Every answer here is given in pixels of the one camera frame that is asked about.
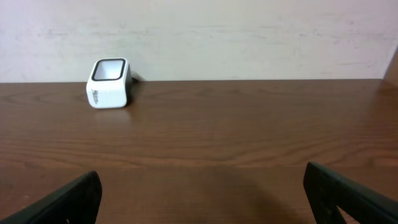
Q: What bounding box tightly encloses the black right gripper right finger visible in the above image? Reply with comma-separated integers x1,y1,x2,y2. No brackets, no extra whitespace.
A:
303,162,397,224

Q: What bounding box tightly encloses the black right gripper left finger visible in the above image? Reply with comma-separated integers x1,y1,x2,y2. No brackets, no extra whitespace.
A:
1,171,102,224

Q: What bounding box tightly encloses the white barcode scanner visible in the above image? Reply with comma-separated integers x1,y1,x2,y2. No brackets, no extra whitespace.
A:
86,58,133,109

